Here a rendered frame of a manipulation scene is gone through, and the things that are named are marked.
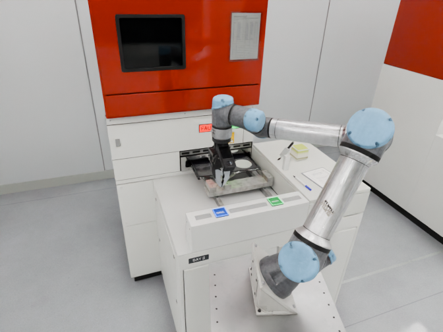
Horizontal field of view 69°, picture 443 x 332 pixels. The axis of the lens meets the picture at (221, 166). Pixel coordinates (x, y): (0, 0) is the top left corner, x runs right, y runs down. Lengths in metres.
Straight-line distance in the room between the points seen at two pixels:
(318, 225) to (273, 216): 0.51
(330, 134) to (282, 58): 2.57
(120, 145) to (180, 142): 0.32
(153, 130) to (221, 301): 0.94
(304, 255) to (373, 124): 0.40
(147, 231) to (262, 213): 0.91
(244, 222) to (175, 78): 0.76
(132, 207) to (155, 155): 0.36
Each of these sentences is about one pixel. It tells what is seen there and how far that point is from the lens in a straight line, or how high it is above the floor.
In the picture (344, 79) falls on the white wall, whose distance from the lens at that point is 4.19.
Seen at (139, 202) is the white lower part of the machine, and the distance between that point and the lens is 1.95.
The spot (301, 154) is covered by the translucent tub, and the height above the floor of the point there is 1.00.
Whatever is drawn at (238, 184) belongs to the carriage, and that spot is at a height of 0.88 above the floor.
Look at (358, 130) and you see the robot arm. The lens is 0.95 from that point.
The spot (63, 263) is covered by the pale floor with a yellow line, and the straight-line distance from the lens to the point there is 2.70.
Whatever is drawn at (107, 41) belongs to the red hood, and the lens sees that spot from 1.56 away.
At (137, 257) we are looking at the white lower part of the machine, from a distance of 2.22.
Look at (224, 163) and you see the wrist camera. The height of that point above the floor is 1.25.
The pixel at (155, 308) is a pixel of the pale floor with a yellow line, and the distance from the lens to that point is 2.27.
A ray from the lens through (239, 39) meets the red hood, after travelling 1.69.
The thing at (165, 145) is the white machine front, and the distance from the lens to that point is 1.79.
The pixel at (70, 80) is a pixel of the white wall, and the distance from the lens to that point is 3.18.
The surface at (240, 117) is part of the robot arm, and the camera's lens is 1.09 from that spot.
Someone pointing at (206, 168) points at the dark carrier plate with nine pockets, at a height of 0.90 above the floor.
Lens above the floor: 1.80
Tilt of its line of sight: 30 degrees down
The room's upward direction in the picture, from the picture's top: 2 degrees clockwise
